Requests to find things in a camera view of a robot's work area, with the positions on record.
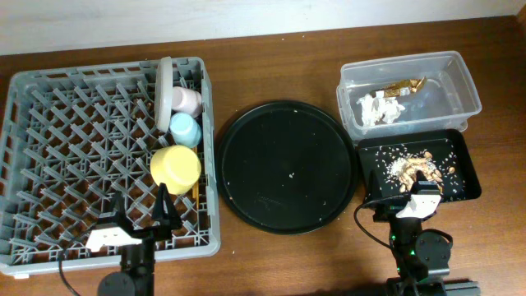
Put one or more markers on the round black serving tray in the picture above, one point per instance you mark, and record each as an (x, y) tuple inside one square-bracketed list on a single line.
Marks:
[(286, 167)]

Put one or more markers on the wooden chopstick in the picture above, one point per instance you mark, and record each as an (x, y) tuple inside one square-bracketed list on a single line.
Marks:
[(198, 201), (195, 191)]

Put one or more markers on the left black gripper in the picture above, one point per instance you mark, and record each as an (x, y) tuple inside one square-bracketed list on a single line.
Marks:
[(145, 230)]

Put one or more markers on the grey plastic dishwasher rack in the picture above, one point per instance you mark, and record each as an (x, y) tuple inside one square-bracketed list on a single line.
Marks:
[(70, 139)]

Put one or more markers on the white paper napkin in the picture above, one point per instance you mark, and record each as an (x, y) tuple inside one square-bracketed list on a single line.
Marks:
[(379, 110)]

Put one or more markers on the blue plastic cup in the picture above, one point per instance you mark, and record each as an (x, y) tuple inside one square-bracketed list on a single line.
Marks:
[(185, 130)]

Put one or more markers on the light grey round plate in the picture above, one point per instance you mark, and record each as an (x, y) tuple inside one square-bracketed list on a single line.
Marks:
[(163, 93)]

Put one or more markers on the black rectangular tray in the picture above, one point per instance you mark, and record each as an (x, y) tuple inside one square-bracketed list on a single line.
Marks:
[(443, 153)]

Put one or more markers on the yellow plastic bowl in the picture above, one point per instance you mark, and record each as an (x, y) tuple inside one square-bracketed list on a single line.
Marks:
[(178, 167)]

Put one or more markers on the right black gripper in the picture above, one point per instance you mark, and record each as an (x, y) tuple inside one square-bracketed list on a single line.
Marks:
[(391, 214)]

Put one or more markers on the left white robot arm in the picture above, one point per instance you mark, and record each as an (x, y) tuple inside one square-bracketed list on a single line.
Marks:
[(137, 265)]

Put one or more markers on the food scraps pile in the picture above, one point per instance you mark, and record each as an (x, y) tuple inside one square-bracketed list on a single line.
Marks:
[(417, 168)]

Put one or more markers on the pink plastic cup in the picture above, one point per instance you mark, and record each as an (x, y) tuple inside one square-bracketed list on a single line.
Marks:
[(187, 101)]

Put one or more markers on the clear plastic bin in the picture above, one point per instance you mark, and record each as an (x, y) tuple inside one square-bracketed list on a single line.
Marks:
[(448, 98)]

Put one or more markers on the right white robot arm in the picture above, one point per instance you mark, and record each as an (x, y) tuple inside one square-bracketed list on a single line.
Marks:
[(422, 255)]

